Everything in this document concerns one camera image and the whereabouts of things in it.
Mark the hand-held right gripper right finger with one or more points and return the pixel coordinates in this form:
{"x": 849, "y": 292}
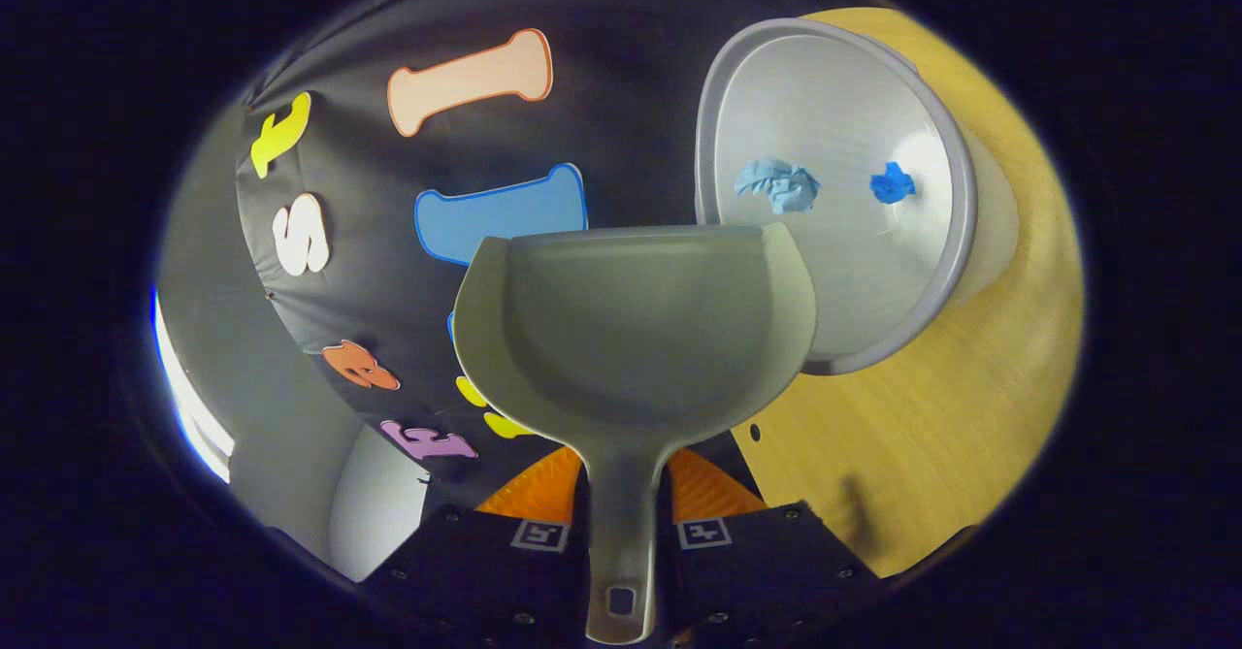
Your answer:
{"x": 767, "y": 571}

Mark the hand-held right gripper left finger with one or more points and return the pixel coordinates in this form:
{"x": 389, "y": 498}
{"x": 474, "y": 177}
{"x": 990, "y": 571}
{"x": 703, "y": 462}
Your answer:
{"x": 485, "y": 571}

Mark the white dustpan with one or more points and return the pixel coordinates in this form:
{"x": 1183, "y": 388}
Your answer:
{"x": 631, "y": 339}

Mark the light blue paper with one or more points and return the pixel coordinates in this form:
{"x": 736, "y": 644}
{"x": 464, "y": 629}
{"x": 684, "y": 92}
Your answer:
{"x": 776, "y": 185}

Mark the dark blue paper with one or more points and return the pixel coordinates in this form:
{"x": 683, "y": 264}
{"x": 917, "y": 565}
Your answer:
{"x": 891, "y": 183}

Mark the white ribbed garbage bin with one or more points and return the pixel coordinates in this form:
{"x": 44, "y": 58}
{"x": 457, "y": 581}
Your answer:
{"x": 825, "y": 86}

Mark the black backdrop cloth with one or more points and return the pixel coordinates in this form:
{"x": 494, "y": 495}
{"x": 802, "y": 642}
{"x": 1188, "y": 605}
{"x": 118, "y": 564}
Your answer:
{"x": 631, "y": 96}

